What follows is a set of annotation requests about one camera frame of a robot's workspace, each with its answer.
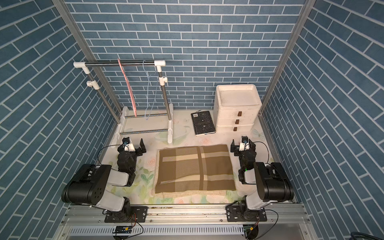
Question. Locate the brown plaid scarf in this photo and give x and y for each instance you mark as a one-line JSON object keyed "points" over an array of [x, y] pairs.
{"points": [[195, 168]]}

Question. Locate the pink plastic hanger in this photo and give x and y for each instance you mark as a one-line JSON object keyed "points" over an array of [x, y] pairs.
{"points": [[129, 88]]}

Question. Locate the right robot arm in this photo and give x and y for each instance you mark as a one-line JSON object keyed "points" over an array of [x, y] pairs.
{"points": [[270, 179]]}

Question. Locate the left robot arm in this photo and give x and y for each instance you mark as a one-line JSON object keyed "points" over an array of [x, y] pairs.
{"points": [[88, 186]]}

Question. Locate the floral table mat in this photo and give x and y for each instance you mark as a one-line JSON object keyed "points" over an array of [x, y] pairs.
{"points": [[142, 191]]}

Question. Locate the black notebook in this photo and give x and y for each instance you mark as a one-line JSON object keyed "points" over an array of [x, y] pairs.
{"points": [[203, 123]]}

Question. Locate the white drawer cabinet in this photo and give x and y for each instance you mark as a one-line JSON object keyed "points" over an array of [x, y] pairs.
{"points": [[236, 108]]}

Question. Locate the metal clothes rack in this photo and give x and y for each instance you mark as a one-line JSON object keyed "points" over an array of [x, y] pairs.
{"points": [[154, 89]]}

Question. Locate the small black electronics board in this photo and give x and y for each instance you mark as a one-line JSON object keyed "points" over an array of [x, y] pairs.
{"points": [[123, 230]]}

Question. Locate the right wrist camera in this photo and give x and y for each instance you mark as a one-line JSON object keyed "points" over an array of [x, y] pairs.
{"points": [[244, 144]]}

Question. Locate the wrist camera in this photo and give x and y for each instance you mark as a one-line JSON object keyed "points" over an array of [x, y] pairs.
{"points": [[244, 144], [127, 145]]}

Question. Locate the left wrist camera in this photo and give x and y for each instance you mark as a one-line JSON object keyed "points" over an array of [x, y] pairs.
{"points": [[127, 145]]}

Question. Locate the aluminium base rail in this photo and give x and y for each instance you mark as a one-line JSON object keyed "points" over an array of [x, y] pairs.
{"points": [[285, 221]]}

